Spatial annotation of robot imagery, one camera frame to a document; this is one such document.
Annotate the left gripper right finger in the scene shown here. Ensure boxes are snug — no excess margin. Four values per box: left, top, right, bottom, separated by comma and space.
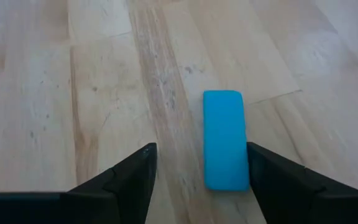
246, 141, 358, 224

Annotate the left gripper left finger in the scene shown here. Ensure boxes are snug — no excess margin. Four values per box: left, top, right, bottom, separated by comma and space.
0, 142, 158, 224

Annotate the blue eraser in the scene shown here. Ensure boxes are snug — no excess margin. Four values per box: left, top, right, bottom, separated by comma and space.
202, 90, 250, 192

